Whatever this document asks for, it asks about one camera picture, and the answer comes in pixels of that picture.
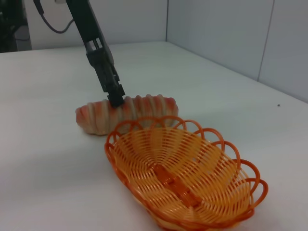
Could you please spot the dark background equipment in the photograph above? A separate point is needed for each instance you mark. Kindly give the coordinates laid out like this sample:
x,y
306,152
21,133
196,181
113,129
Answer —
x,y
9,21

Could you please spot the orange woven plastic basket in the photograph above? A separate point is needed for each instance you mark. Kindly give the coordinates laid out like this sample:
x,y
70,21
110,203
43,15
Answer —
x,y
173,178

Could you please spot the orange striped bread roll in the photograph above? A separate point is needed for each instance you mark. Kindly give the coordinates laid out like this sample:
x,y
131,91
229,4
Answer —
x,y
144,108

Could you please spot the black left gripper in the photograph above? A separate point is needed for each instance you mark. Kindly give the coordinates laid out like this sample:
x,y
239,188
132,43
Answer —
x,y
86,24

